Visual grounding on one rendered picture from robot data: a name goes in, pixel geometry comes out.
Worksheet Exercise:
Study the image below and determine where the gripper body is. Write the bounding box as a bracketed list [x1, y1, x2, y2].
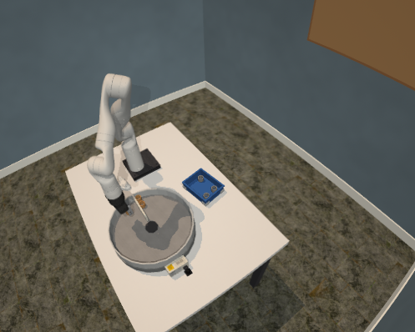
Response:
[104, 176, 131, 214]

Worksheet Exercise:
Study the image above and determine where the blue crate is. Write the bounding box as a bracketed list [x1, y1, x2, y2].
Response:
[183, 168, 225, 207]

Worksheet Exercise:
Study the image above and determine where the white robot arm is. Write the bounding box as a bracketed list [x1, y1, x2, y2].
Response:
[87, 73, 144, 192]

